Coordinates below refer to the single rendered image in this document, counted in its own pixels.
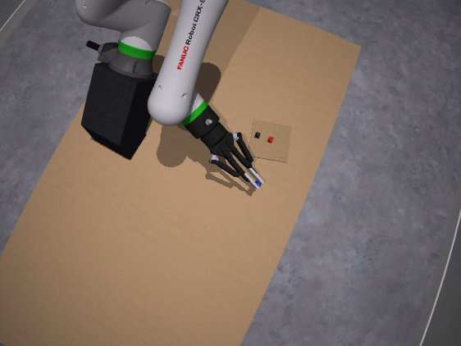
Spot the tan square mat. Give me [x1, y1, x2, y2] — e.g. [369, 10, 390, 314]
[249, 120, 292, 162]

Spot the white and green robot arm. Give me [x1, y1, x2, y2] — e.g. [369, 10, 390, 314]
[75, 0, 229, 139]

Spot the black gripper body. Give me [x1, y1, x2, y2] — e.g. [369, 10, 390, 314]
[200, 122, 235, 157]

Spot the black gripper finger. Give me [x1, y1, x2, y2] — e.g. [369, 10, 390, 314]
[209, 146, 259, 189]
[226, 132, 264, 184]

